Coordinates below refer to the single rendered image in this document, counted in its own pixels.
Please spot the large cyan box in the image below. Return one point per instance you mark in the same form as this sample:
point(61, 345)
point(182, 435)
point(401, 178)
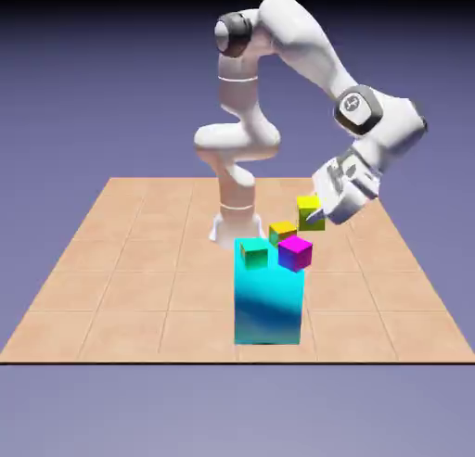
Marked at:
point(267, 305)

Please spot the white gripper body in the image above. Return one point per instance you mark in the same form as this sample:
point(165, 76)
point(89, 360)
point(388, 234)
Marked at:
point(334, 193)

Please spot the small magenta cube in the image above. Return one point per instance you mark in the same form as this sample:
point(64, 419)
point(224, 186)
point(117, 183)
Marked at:
point(295, 253)

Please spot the small yellow cube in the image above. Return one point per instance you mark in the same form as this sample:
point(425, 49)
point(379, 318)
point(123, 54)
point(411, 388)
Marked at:
point(307, 203)

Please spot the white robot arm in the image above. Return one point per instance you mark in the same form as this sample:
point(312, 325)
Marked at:
point(237, 104)

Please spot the small orange cube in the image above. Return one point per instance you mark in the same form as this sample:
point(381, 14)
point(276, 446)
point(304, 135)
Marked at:
point(282, 228)

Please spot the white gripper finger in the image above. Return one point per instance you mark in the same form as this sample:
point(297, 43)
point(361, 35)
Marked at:
point(316, 215)

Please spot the small green cube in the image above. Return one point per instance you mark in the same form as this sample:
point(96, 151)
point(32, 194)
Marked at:
point(255, 256)

